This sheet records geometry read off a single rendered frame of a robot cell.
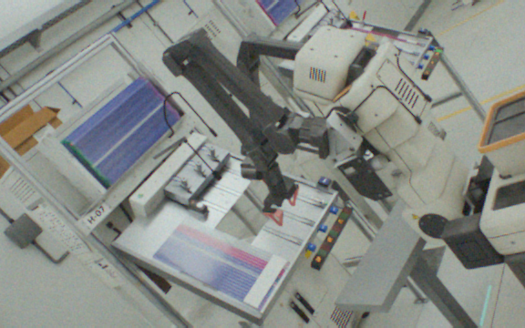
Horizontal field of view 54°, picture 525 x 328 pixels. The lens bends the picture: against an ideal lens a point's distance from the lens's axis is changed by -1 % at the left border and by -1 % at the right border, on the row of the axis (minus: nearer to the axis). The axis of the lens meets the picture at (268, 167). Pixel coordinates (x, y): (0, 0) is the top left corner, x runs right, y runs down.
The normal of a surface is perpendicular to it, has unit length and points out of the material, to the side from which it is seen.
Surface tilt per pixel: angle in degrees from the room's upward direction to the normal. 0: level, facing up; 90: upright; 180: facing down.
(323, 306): 90
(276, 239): 45
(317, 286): 90
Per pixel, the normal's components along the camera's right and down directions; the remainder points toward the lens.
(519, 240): -0.45, 0.61
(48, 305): 0.60, -0.27
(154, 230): -0.03, -0.71
